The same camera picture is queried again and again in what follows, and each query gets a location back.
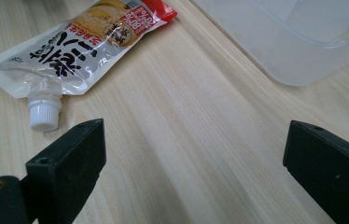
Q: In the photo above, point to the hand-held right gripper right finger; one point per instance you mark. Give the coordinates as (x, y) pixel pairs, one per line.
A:
(331, 174)

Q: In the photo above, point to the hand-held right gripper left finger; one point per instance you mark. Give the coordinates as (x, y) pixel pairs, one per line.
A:
(67, 174)

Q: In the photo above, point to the clear plastic container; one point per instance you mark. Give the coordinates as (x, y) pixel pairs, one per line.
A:
(287, 37)

